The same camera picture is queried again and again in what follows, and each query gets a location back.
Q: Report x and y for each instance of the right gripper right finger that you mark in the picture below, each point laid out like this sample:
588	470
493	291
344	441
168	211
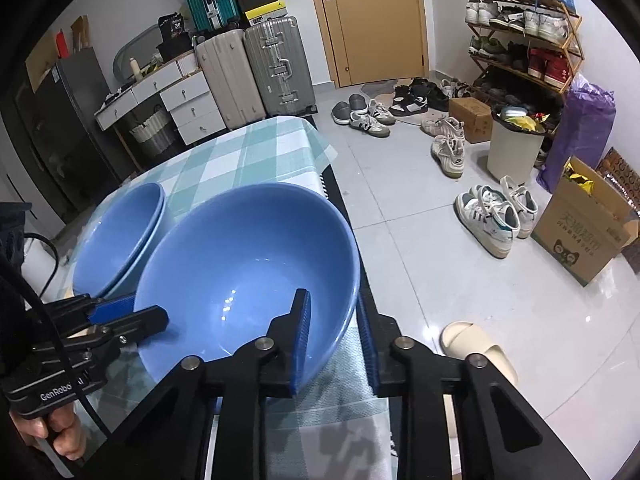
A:
377	332

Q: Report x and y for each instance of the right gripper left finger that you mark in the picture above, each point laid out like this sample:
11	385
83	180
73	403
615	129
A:
284	373

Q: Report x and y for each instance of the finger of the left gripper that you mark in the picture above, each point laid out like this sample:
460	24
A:
137	326
102	311

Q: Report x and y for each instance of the large blue bowl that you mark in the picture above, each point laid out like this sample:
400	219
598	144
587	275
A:
234	263

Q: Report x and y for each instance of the person's left hand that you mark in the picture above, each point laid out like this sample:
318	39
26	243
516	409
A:
70	438

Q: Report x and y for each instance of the cream slide sandal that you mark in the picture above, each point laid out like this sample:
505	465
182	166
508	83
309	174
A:
461	338

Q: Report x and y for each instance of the teal checkered tablecloth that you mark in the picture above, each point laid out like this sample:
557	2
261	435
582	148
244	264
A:
336	428

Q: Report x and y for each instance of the white green sneaker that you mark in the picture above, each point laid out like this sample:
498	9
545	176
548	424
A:
490	217
524	204

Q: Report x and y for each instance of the black refrigerator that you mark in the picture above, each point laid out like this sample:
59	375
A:
72	161

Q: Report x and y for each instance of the woven laundry basket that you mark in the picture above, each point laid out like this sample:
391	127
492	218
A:
156	134

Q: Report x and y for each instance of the beige sneaker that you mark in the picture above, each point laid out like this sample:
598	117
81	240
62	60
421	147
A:
448	127
449	152

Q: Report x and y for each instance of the grey striped sneaker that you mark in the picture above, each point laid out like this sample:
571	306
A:
368	124

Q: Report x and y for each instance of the grey slipper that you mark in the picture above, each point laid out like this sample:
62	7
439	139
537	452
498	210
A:
340	113

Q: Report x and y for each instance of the black white sneaker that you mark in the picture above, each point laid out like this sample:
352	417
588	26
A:
407	104

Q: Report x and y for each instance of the white drawer dresser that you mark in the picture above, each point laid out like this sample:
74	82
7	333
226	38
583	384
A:
184	91

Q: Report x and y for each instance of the large cardboard box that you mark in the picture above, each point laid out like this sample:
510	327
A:
586	223

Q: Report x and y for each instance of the small cardboard box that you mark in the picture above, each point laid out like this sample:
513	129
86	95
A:
475	116

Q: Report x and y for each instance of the white trash bin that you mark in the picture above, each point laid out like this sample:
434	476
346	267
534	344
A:
515	142

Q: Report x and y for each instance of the beige hard suitcase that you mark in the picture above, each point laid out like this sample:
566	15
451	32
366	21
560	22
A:
227	71

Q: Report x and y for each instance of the silver hard suitcase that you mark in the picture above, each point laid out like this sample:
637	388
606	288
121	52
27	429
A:
278	61

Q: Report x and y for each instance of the purple plastic bag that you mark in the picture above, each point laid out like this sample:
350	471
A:
586	123

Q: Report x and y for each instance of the wooden door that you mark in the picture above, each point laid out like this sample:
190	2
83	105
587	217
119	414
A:
373	40

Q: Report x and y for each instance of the wooden shoe rack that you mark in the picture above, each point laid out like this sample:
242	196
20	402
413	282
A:
528	53

